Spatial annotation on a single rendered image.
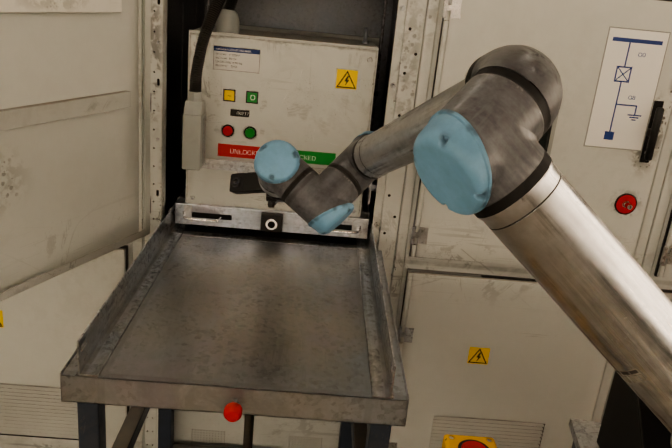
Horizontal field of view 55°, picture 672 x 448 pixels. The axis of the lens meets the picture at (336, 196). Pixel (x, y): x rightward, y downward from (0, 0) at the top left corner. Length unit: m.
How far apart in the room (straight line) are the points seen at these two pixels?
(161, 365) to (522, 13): 1.16
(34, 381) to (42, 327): 0.19
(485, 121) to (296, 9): 1.74
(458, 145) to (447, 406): 1.41
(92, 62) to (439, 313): 1.13
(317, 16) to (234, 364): 1.50
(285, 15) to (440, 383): 1.38
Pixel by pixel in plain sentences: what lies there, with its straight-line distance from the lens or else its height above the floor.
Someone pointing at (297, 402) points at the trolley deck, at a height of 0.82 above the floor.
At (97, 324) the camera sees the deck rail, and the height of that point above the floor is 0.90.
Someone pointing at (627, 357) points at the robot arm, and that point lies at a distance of 0.90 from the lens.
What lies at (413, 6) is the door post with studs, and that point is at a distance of 1.68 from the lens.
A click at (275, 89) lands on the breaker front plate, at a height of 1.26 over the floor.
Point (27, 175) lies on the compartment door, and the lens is 1.55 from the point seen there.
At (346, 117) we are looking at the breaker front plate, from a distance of 1.74.
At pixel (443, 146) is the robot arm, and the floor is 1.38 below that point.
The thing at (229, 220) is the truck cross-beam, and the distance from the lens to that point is 1.83.
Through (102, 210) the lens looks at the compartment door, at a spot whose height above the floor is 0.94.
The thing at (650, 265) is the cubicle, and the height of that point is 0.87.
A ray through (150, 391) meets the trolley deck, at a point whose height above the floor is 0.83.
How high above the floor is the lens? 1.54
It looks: 18 degrees down
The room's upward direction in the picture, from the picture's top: 6 degrees clockwise
